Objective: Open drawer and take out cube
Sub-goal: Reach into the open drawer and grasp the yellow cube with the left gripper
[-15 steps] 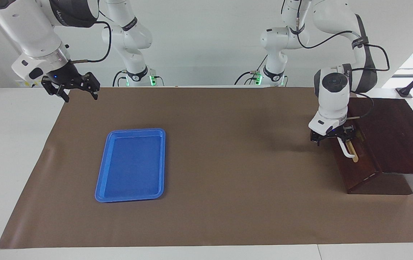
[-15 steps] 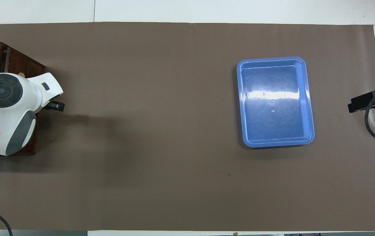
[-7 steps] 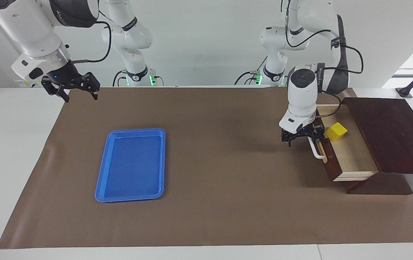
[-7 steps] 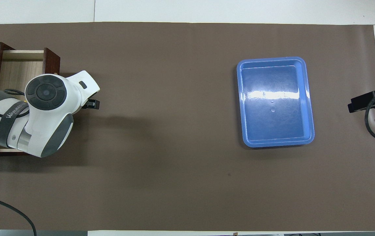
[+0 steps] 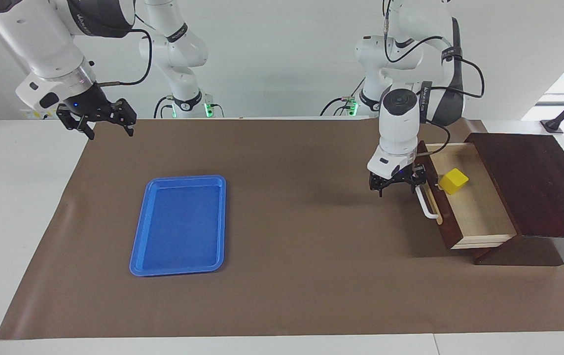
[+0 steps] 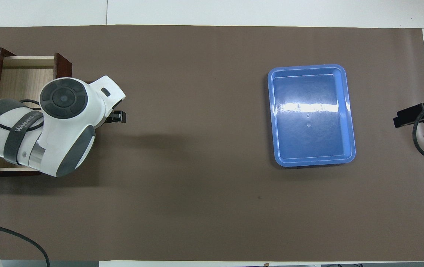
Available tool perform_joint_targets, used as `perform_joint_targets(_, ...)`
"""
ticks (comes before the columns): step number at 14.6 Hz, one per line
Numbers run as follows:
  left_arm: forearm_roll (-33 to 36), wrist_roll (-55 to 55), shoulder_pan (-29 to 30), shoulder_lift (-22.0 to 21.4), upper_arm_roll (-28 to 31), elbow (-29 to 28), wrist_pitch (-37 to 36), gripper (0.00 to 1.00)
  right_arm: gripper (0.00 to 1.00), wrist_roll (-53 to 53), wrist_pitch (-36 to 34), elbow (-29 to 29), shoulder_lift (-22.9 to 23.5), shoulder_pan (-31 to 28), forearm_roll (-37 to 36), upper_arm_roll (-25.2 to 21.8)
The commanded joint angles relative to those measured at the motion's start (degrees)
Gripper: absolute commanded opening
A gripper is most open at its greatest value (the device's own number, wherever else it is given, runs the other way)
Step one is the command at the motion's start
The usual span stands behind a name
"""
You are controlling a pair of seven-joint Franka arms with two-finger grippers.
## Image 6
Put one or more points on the blue plastic tray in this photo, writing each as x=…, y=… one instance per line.
x=310, y=118

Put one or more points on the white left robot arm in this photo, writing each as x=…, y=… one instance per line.
x=67, y=122

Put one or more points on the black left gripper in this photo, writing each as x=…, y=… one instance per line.
x=117, y=116

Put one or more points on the brown table mat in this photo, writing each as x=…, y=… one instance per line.
x=197, y=167

